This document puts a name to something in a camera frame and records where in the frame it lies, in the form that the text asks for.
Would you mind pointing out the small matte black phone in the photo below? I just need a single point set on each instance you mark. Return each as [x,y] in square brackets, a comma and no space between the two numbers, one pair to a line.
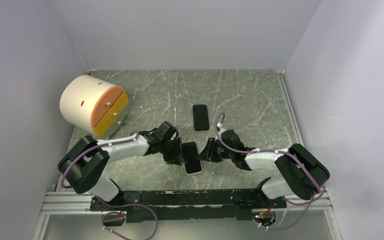
[200,117]

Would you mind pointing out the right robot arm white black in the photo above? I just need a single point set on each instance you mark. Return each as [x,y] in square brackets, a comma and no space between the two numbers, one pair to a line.
[299,172]

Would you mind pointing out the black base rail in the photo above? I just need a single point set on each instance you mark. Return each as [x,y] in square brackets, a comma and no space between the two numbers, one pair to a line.
[237,203]

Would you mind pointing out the beige cylinder orange yellow front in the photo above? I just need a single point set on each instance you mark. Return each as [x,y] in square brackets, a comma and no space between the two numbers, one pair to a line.
[94,105]

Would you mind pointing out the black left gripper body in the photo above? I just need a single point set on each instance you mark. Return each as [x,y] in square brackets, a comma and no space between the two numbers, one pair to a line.
[171,150]

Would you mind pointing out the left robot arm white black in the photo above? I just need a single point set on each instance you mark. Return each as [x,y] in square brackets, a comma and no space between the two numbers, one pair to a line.
[82,167]

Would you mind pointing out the black smartphone silver edge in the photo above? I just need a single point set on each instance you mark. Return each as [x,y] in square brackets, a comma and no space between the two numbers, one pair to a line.
[190,151]

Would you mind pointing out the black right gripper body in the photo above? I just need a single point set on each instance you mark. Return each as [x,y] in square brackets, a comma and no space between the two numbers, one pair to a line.
[217,151]

